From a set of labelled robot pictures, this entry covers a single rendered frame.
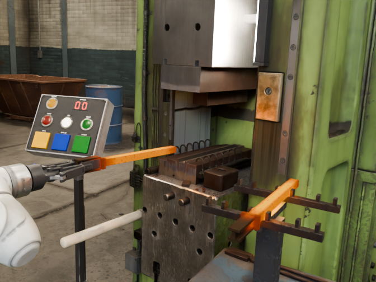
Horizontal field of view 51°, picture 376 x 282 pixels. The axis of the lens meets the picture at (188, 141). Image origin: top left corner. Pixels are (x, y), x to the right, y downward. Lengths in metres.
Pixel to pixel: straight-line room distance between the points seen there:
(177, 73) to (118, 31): 7.78
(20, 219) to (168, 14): 0.96
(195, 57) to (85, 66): 8.54
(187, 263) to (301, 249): 0.43
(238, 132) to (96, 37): 7.97
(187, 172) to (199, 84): 0.35
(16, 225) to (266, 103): 0.92
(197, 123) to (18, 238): 1.18
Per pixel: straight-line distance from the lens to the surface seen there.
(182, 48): 1.52
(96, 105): 1.82
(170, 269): 1.68
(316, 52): 1.40
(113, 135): 6.26
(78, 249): 2.10
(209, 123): 1.98
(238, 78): 1.67
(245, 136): 1.94
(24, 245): 0.93
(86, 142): 1.76
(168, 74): 1.57
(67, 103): 1.89
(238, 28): 1.56
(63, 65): 10.47
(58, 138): 1.83
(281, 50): 1.45
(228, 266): 1.30
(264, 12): 1.45
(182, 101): 1.80
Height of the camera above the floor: 1.40
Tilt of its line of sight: 12 degrees down
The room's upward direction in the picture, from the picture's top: 2 degrees clockwise
